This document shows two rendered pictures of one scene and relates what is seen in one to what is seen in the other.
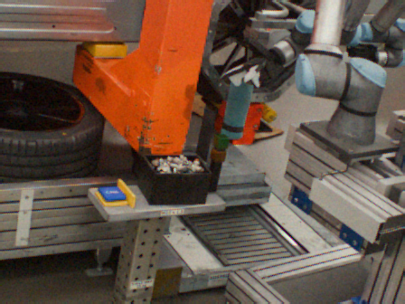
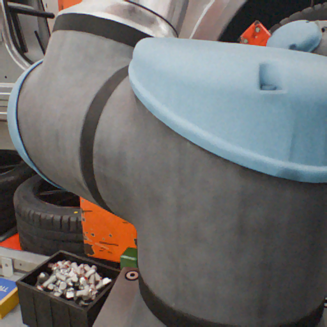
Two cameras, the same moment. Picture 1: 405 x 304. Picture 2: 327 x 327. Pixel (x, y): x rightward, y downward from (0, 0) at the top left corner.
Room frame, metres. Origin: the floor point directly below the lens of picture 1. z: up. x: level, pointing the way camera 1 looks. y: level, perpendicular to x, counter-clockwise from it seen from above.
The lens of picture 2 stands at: (2.28, -0.56, 1.04)
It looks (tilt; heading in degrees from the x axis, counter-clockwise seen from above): 18 degrees down; 52
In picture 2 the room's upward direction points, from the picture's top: straight up
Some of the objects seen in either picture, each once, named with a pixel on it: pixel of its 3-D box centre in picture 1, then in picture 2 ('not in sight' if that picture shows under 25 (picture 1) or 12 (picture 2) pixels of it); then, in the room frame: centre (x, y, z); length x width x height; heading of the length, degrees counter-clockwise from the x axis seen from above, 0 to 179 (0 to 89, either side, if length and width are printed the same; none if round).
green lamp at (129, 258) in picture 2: (221, 141); (132, 260); (2.59, -0.06, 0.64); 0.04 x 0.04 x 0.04; 33
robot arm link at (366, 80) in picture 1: (362, 83); (223, 156); (2.43, -0.43, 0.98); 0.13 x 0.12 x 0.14; 97
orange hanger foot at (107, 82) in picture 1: (121, 65); not in sight; (2.98, 0.35, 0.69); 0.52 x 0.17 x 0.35; 33
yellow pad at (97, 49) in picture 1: (104, 45); not in sight; (3.12, 0.45, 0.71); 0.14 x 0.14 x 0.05; 33
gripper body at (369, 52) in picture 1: (360, 55); not in sight; (3.18, -0.53, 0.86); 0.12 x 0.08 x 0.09; 123
